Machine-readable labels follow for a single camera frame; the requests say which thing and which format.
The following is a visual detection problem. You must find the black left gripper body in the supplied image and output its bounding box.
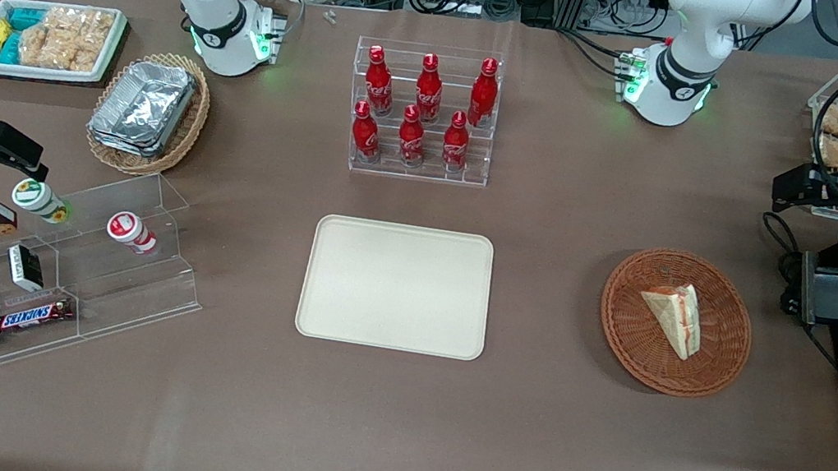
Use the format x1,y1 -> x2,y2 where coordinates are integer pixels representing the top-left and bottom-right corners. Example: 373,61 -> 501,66
799,160 -> 838,219

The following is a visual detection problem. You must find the triangle sandwich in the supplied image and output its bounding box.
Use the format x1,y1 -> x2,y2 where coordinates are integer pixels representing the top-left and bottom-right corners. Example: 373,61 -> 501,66
632,276 -> 710,363

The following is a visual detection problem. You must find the white rectangular snack tray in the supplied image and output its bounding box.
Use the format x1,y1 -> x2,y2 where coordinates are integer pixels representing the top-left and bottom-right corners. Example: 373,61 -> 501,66
0,0 -> 130,95

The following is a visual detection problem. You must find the light wicker basket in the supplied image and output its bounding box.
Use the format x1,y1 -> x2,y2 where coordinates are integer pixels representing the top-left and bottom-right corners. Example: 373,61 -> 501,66
80,41 -> 219,186

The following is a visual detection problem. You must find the brown round wicker basket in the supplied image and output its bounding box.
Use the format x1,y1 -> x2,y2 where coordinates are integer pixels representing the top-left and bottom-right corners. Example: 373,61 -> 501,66
588,239 -> 765,408

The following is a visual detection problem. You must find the beige rectangular tray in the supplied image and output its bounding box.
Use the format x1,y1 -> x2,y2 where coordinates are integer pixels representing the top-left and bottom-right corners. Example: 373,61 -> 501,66
292,210 -> 502,364

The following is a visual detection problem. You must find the bagged bread pastry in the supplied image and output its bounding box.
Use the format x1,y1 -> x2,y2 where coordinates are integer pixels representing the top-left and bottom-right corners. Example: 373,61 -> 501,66
810,103 -> 838,172

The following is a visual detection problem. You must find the green label yogurt bottle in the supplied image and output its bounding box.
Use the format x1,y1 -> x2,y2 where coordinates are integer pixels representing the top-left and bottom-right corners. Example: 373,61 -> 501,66
7,175 -> 75,227

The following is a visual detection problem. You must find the teal snack pack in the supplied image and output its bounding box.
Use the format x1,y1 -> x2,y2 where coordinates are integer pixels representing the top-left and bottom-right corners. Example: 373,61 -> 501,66
0,30 -> 27,67
5,3 -> 49,35

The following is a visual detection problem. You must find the small black white box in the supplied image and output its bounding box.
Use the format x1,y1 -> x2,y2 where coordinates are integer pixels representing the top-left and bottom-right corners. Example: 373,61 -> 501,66
2,242 -> 51,295

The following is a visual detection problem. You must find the clear bag of rice crackers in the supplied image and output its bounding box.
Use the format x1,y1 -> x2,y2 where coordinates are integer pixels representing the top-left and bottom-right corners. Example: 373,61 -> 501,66
13,0 -> 117,79

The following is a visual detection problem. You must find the stack of foil trays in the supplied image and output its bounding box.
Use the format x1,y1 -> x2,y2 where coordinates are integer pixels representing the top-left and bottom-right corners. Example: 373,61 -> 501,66
85,53 -> 200,165

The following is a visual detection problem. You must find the red label yogurt bottle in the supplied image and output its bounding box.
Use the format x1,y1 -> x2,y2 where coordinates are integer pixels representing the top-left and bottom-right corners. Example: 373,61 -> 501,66
103,208 -> 163,257

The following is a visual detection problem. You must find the snickers chocolate bar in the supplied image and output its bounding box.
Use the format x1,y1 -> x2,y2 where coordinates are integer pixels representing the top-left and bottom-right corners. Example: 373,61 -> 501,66
0,286 -> 79,346

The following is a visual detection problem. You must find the clear acrylic stepped shelf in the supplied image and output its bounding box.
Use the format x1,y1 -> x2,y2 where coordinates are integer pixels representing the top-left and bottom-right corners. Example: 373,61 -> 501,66
0,150 -> 221,423

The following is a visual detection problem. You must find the red cola bottle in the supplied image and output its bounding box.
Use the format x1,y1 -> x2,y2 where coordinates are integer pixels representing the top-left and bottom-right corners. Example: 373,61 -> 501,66
464,55 -> 504,131
393,103 -> 433,169
410,52 -> 449,126
359,44 -> 402,118
347,99 -> 388,165
438,109 -> 476,174

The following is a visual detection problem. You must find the clear acrylic bottle rack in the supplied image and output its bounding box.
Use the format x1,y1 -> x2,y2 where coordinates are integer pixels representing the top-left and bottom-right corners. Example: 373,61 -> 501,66
337,33 -> 508,192

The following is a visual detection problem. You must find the black power cable with plug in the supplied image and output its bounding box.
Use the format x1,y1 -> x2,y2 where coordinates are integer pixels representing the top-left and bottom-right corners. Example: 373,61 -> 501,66
740,209 -> 838,370

